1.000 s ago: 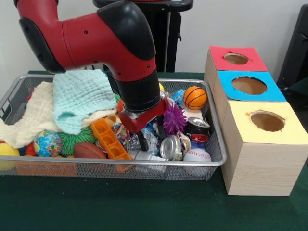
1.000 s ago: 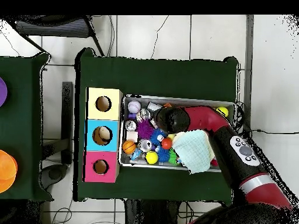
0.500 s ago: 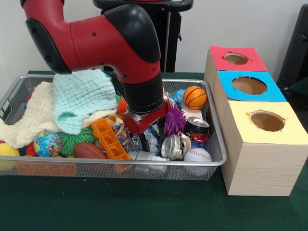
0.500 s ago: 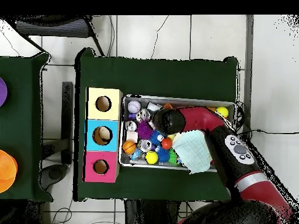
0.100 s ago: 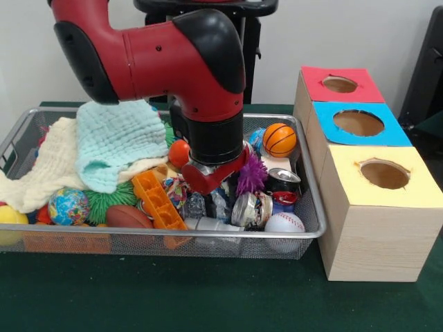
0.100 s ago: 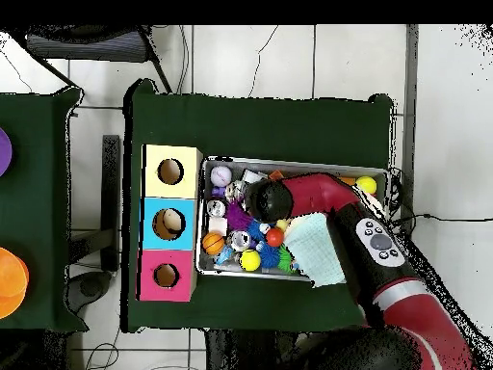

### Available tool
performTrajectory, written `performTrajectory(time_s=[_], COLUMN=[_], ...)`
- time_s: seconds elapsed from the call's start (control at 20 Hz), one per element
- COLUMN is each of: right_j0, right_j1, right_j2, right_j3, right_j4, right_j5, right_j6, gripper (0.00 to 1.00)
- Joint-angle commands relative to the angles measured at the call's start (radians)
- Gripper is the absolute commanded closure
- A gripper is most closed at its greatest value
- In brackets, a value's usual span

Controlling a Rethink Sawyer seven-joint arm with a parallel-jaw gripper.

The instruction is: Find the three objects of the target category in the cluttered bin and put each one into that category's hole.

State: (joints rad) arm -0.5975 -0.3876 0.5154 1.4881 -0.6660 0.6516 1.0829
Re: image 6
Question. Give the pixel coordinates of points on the mint waffle cloth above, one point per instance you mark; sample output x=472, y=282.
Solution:
x=316, y=246

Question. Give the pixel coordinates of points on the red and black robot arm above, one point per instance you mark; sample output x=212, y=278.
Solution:
x=319, y=192

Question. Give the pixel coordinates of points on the shallow silver mesh bin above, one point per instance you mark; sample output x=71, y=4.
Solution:
x=231, y=163

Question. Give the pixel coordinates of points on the wooden box with three holes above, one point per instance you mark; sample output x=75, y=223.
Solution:
x=154, y=189

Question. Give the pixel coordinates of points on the purple spiky rubber ball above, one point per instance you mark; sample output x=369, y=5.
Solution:
x=235, y=217

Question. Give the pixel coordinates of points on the silver drink can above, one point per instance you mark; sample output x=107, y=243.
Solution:
x=240, y=239

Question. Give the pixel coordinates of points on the white square block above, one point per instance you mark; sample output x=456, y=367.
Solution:
x=218, y=226

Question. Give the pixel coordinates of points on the white toy baseball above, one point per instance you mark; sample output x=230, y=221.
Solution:
x=220, y=176

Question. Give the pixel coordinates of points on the small red ball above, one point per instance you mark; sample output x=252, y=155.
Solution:
x=274, y=237

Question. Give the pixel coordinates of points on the orange toy basketball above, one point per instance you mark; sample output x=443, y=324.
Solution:
x=213, y=243

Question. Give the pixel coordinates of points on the yellow smiley ball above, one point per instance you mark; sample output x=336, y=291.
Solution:
x=250, y=260

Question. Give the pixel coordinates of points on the dark green table cloth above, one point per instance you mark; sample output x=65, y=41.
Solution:
x=250, y=127

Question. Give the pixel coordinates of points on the plain yellow ball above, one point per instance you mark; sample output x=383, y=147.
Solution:
x=366, y=185

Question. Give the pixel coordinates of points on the black upright panel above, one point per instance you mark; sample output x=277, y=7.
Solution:
x=111, y=192

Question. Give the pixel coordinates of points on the dark green side-table cloth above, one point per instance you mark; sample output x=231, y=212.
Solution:
x=34, y=192

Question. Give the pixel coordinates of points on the black chair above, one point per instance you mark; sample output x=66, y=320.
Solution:
x=84, y=46

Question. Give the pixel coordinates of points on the orange plastic bowl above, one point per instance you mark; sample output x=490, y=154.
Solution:
x=11, y=281

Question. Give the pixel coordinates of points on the purple plastic bowl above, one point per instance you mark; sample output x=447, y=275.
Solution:
x=4, y=152

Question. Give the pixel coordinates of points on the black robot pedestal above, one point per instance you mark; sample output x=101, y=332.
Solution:
x=250, y=350

